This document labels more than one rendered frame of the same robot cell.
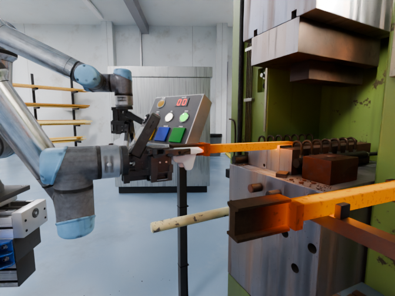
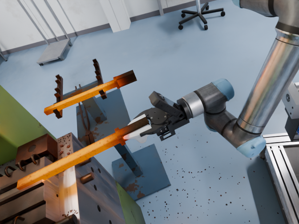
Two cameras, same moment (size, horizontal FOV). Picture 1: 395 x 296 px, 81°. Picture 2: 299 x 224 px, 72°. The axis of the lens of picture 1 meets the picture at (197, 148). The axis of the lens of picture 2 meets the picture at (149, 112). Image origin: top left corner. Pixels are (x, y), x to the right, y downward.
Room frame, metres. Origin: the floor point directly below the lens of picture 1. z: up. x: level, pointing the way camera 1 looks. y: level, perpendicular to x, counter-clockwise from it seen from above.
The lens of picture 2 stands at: (0.97, 0.25, 1.47)
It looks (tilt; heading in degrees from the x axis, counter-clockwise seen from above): 45 degrees down; 203
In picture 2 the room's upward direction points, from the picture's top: 23 degrees counter-clockwise
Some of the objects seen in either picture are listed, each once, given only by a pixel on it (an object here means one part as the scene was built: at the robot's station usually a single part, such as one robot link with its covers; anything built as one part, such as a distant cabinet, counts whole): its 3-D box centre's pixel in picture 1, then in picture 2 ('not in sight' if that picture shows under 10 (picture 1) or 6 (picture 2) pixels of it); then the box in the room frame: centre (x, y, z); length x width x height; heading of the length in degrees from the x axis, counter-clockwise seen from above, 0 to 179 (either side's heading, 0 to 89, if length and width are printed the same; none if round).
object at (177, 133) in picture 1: (177, 135); not in sight; (1.07, 0.09, 1.01); 0.07 x 0.05 x 0.07; 52
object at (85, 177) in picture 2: (255, 187); (87, 178); (0.70, -0.18, 0.87); 0.04 x 0.03 x 0.03; 117
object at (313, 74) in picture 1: (328, 74); not in sight; (0.85, -0.47, 1.24); 0.30 x 0.07 x 0.06; 117
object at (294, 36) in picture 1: (315, 52); not in sight; (0.86, -0.42, 1.32); 0.42 x 0.20 x 0.10; 117
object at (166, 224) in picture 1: (197, 218); not in sight; (1.03, 0.00, 0.62); 0.44 x 0.05 x 0.05; 117
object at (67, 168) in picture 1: (72, 165); (213, 95); (0.48, 0.27, 0.99); 0.11 x 0.08 x 0.09; 117
